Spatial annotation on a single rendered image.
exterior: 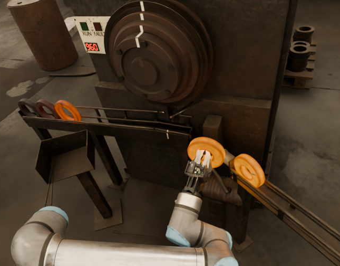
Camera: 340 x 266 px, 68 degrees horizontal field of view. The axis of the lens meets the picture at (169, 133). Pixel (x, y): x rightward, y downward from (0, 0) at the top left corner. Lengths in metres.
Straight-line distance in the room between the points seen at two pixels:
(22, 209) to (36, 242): 1.52
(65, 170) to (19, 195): 1.00
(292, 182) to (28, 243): 1.69
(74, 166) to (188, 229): 0.82
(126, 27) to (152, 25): 0.11
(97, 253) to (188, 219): 0.31
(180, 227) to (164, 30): 0.68
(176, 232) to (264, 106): 0.67
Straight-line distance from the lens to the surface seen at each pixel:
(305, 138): 2.37
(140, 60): 1.00
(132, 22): 1.04
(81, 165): 1.48
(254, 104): 1.21
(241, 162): 1.13
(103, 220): 1.96
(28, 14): 3.83
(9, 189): 2.58
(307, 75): 2.87
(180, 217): 0.90
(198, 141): 1.00
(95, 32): 1.38
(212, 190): 1.33
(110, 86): 1.49
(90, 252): 0.81
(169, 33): 0.98
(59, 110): 1.80
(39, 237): 0.85
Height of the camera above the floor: 1.61
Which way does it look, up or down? 43 degrees down
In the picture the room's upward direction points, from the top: 11 degrees counter-clockwise
